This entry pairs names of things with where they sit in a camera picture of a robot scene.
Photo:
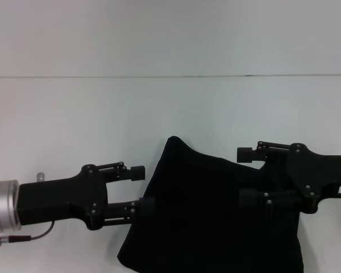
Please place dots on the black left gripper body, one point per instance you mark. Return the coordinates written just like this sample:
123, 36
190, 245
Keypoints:
62, 199

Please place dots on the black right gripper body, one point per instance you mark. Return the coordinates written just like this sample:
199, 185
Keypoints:
315, 176

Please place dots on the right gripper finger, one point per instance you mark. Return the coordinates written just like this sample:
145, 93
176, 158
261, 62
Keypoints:
247, 155
250, 199

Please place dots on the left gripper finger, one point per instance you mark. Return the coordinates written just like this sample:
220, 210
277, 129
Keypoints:
137, 173
146, 207

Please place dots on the black t-shirt with FREE print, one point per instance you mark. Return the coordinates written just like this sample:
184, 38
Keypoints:
204, 204

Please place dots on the small silver connector stub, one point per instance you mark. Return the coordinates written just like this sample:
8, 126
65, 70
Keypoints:
40, 177

